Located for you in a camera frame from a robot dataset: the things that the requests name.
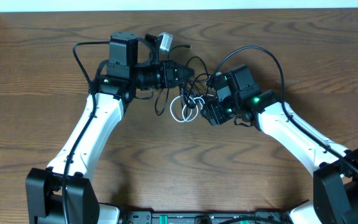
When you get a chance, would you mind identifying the black USB cable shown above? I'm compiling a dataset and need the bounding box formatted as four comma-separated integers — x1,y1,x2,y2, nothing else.
154,44,217,116

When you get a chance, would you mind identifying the white USB cable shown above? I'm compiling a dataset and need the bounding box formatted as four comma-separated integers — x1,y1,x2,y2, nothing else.
169,95,206,123

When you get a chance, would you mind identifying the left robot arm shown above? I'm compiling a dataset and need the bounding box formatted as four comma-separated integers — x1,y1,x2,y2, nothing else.
25,32,194,223

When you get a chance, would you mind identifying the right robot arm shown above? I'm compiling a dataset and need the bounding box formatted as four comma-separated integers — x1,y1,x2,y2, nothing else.
201,65,358,223

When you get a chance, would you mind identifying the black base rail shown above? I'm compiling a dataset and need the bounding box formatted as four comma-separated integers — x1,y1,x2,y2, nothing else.
117,207,294,224

